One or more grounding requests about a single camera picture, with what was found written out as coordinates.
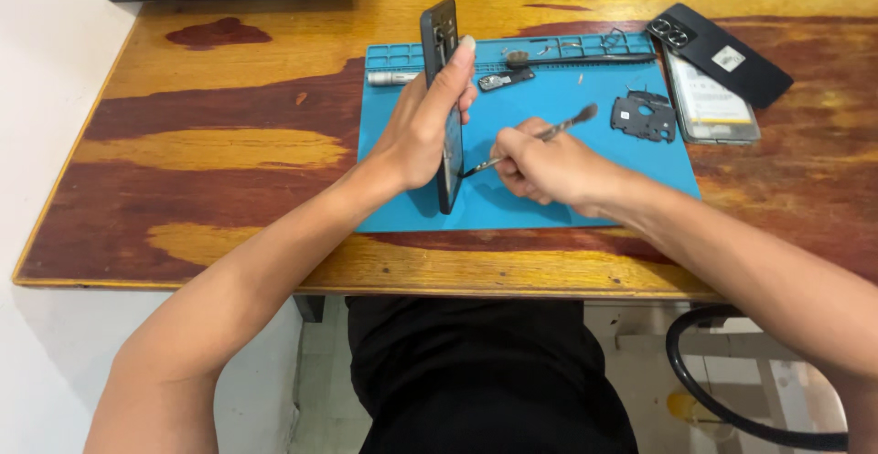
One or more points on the black smartphone frame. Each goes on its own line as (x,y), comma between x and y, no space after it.
(442,97)

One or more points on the small black speaker module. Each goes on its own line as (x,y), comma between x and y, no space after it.
(505,79)

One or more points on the metal spudger tool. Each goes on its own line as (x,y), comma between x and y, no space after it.
(549,133)

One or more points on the wooden table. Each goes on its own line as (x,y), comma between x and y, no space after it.
(274,166)

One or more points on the person's black clothing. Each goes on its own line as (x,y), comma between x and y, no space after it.
(480,378)

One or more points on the black chair armrest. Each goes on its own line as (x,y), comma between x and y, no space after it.
(727,399)

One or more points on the person's left hand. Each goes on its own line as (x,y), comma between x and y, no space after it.
(418,131)

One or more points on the blue silicone repair mat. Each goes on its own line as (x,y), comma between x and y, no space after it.
(528,138)

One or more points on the phone battery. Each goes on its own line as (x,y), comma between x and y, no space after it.
(710,101)

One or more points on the person's right fingers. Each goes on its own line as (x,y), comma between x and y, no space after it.
(521,159)

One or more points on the black plastic inner cover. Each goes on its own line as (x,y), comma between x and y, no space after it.
(643,118)

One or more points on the person's right hand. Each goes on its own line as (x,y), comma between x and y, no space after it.
(555,169)

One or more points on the black phone back cover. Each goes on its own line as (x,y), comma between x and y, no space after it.
(720,53)

